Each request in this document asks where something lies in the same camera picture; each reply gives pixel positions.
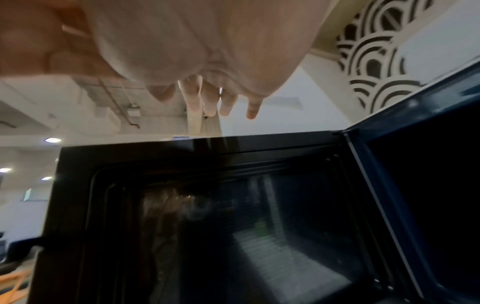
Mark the dark sofa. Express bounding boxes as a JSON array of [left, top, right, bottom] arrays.
[[0, 229, 47, 274]]

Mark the white microwave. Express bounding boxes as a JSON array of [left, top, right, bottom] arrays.
[[27, 55, 480, 304]]

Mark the person's right hand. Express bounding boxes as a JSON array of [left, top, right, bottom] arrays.
[[0, 0, 335, 121]]

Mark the ceiling pipe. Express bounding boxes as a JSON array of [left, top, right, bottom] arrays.
[[98, 78, 142, 130]]

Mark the wooden chair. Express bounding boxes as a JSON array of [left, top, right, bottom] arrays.
[[0, 267, 33, 304]]

